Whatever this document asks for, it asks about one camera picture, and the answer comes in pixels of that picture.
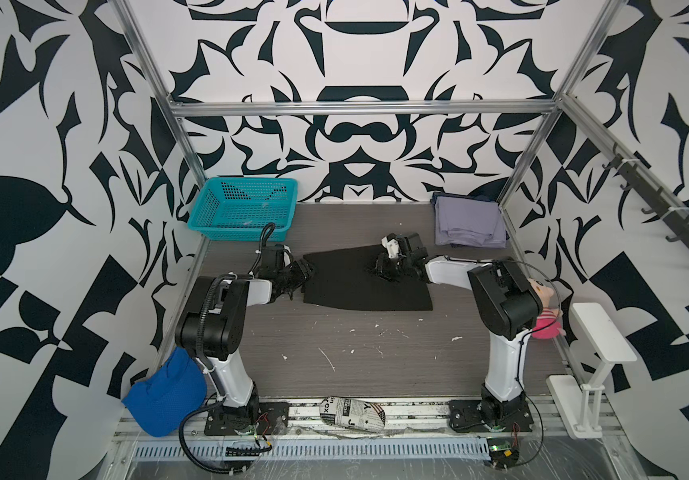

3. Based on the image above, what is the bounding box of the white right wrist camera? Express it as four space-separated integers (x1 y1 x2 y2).
381 234 402 260

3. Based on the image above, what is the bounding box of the white cable duct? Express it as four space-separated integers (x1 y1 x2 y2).
130 436 493 462

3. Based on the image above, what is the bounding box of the teal plastic basket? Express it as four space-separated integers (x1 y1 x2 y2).
188 177 298 241

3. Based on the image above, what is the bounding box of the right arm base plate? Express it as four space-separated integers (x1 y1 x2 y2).
448 397 534 433

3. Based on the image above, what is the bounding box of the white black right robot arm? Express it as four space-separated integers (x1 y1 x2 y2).
376 233 554 432

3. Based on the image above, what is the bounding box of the newspaper print shoe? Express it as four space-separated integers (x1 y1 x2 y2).
318 396 387 432

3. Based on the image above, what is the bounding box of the white stand rack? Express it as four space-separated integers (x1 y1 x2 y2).
547 302 638 440

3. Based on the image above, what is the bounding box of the aluminium cage frame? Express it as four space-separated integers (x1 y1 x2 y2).
108 0 689 211

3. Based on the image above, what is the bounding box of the blue cap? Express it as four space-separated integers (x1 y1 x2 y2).
122 347 206 437

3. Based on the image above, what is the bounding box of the green circuit board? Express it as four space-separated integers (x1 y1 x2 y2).
487 438 520 471

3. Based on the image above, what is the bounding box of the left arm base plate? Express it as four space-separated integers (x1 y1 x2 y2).
204 401 290 436

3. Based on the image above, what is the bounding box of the plush doll toy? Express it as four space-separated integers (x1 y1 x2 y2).
529 278 562 340

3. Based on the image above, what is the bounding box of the lilac skirt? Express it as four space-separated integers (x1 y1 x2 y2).
433 198 507 249

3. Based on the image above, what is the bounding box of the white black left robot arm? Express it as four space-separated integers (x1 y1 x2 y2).
174 222 312 424

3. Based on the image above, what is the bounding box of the black garment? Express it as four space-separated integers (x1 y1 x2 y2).
302 245 433 312

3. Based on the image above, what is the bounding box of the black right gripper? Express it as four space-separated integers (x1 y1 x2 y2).
365 253 414 282

